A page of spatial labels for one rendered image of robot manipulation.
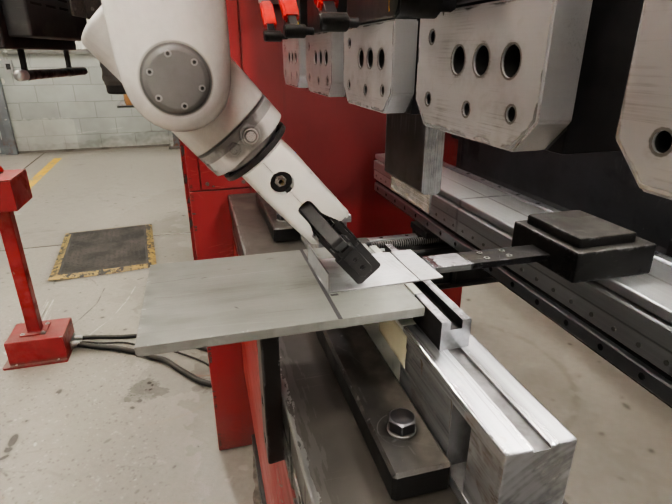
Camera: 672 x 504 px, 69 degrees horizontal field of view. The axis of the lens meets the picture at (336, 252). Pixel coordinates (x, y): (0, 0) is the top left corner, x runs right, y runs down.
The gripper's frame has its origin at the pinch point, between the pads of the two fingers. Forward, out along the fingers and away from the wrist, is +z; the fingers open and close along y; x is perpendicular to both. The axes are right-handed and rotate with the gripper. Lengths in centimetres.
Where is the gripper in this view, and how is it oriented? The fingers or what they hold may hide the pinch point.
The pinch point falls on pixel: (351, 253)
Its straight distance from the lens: 53.5
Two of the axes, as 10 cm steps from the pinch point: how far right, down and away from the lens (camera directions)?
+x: -7.4, 6.7, 0.5
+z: 6.2, 6.4, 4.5
